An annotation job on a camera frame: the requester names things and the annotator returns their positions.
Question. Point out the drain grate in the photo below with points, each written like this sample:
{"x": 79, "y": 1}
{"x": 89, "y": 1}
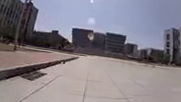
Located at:
{"x": 34, "y": 75}

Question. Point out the dark stone kerb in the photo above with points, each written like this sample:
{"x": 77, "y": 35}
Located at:
{"x": 15, "y": 72}

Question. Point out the small grey building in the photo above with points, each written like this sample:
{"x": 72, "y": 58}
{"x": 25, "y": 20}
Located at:
{"x": 130, "y": 49}

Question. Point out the reddish paved ground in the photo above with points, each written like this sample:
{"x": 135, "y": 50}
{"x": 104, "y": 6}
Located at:
{"x": 10, "y": 58}

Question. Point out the grey slab plaza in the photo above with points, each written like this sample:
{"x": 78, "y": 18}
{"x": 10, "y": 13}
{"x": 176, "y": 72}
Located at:
{"x": 124, "y": 88}

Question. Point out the low dark building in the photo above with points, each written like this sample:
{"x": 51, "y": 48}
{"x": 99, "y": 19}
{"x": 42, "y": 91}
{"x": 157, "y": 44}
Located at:
{"x": 49, "y": 39}

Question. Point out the wide dark building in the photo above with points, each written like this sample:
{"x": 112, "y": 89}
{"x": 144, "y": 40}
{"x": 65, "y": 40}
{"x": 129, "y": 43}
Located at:
{"x": 96, "y": 41}

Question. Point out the low grey building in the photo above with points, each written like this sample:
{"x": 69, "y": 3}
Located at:
{"x": 152, "y": 54}

